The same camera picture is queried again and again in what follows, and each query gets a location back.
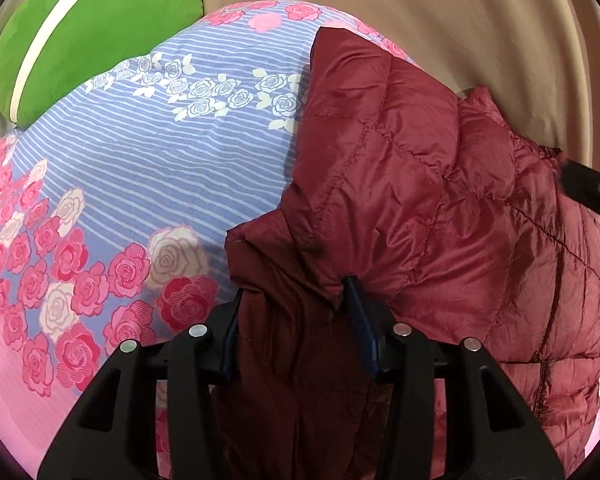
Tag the beige curtain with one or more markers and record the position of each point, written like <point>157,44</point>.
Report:
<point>455,15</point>

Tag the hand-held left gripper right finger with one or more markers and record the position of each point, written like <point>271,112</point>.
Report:
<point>360,332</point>

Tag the floral pink and blue bedsheet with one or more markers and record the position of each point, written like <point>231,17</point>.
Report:
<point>145,175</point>

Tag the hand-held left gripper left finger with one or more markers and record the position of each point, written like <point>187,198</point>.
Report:
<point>229,356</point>

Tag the maroon puffer jacket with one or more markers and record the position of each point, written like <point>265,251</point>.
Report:
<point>420,195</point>

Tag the green pillow with white stripe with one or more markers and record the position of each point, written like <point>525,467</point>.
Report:
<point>80,35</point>

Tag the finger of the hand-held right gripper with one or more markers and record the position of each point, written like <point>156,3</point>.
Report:
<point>592,187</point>

